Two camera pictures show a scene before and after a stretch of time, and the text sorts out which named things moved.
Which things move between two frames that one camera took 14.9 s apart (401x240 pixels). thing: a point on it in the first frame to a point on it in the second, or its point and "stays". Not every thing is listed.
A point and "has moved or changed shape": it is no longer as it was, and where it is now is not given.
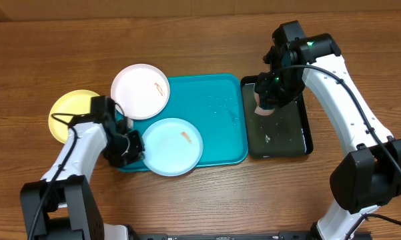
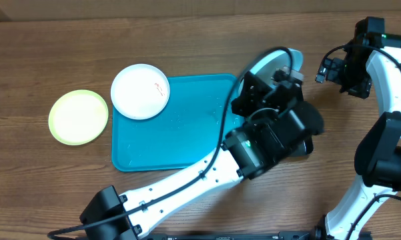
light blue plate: x=173 y=147 has moved or changed shape
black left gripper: x=135 y=154 to x=250 y=95
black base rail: x=295 y=235 stays
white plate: x=140 y=91 stays
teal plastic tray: x=217 y=105 stays
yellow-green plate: x=73 y=102 stays
